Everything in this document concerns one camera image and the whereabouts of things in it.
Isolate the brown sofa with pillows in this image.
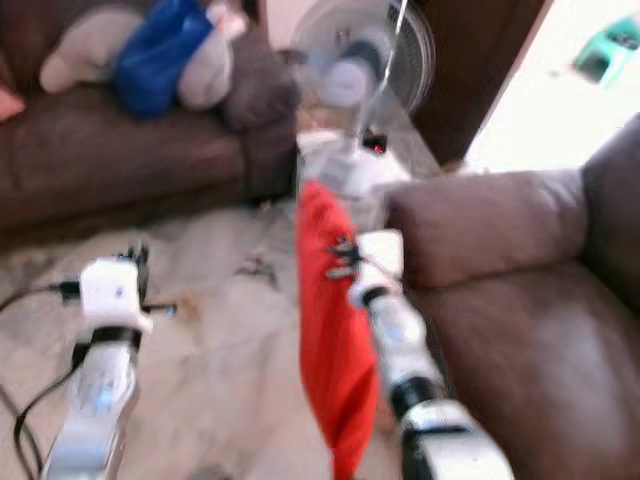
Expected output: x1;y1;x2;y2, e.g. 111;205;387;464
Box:
0;0;301;237

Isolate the pink pillow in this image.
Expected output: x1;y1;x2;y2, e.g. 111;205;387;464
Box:
0;88;27;123

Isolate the brown leather sofa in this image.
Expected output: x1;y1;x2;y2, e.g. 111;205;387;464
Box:
384;115;640;480

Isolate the beige pillow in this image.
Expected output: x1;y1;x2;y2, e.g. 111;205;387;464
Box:
175;4;251;111
39;5;147;96

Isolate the teal plastic stool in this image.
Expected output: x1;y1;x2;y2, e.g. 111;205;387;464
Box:
572;14;640;87

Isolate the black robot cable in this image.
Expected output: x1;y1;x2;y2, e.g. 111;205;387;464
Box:
0;282;83;313
14;345;93;480

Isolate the grey pedestal fan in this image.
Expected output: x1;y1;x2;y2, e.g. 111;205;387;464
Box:
290;0;437;227

